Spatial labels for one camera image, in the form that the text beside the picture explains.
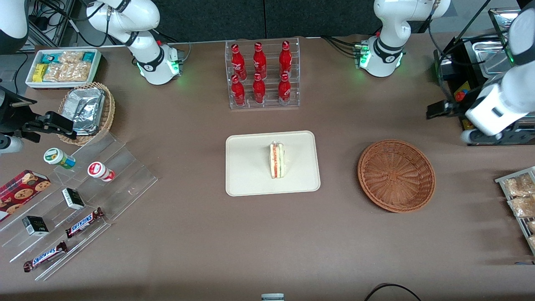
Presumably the clear acrylic stepped shelf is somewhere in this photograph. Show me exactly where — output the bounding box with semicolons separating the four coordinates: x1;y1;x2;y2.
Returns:
0;132;158;281

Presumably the Snickers chocolate bar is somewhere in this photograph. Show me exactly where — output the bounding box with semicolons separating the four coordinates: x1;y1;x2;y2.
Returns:
23;241;69;273
65;207;105;239

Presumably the silver foil packet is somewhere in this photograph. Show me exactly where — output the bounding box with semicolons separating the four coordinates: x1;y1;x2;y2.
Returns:
63;87;106;135

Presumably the yellow snack packet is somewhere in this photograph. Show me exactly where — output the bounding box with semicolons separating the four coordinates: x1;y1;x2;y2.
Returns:
32;63;49;83

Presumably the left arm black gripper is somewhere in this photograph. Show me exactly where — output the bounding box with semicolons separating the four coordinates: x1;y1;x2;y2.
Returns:
426;98;469;122

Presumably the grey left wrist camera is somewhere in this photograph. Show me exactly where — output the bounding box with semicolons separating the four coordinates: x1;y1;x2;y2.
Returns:
460;127;504;145

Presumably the red lid white jar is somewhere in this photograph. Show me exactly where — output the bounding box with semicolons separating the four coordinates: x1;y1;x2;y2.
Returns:
87;161;116;182

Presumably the green lid sunflower jar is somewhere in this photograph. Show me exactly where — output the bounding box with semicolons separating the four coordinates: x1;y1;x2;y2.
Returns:
43;147;77;170

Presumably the cream plastic tray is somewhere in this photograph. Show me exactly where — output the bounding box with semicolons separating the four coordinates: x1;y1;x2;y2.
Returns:
225;130;321;197

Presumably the triangle sandwich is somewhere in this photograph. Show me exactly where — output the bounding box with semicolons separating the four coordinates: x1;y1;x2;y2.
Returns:
269;141;285;179

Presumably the clear acrylic bottle rack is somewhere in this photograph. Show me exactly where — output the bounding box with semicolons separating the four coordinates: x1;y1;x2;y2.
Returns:
225;37;301;110

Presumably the brown wicker basket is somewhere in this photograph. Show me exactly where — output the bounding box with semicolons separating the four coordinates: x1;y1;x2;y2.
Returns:
357;139;436;214

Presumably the aluminium frame stand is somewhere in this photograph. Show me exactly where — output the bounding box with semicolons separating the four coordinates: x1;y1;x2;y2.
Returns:
24;0;76;51

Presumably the light tan wicker basket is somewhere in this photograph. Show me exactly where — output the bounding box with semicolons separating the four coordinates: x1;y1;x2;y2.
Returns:
58;82;116;146

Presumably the black cable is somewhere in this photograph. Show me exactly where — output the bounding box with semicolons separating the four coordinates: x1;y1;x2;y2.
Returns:
321;35;362;57
28;0;126;48
425;19;465;67
363;283;423;301

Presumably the grey snack tray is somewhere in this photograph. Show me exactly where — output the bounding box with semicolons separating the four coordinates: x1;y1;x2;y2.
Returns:
495;166;535;255

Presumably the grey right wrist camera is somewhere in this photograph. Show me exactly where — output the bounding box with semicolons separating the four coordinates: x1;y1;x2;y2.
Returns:
0;135;24;155

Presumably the small black carton box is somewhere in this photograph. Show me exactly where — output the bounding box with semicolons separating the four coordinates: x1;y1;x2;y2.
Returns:
61;188;86;210
22;215;50;237

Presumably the red cookie box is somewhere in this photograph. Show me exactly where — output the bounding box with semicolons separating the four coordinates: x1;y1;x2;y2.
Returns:
0;169;52;222

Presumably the white snack tray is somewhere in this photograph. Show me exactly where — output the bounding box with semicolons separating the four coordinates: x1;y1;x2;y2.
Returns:
25;48;102;91

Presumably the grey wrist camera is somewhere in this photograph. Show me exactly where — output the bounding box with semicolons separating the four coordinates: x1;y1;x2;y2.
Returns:
0;135;24;155
460;127;504;145

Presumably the red cola bottle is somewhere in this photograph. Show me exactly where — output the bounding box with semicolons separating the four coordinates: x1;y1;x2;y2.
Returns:
279;40;293;78
231;43;247;81
278;72;292;105
253;42;268;80
252;73;267;104
231;74;246;107

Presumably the black machine yellow panel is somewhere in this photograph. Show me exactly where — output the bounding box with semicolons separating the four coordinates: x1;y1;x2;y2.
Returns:
433;8;535;146

